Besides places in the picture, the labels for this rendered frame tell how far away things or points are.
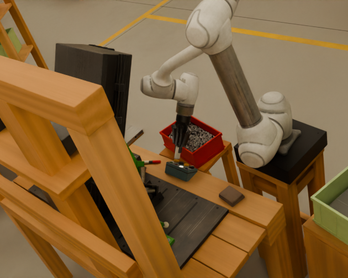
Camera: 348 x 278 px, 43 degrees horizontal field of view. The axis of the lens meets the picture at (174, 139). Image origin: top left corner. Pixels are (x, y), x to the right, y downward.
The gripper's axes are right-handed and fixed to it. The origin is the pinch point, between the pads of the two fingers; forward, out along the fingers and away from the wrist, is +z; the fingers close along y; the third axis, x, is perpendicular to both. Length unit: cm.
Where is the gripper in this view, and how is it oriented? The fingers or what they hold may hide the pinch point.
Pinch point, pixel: (178, 152)
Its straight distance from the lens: 230.4
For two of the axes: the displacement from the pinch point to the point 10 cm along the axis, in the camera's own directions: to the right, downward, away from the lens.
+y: -7.3, -2.6, 6.3
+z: -1.5, 9.6, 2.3
